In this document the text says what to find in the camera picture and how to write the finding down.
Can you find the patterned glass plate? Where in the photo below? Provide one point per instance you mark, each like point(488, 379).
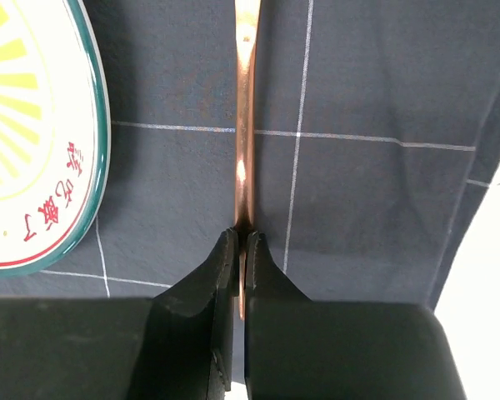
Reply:
point(55, 132)

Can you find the dark grey checked cloth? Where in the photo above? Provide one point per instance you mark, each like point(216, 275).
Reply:
point(378, 135)

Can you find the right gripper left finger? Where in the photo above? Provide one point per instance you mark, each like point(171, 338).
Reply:
point(177, 345)

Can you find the copper knife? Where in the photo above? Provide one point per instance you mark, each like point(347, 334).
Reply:
point(247, 14)

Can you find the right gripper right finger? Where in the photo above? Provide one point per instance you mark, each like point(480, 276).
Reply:
point(297, 348)

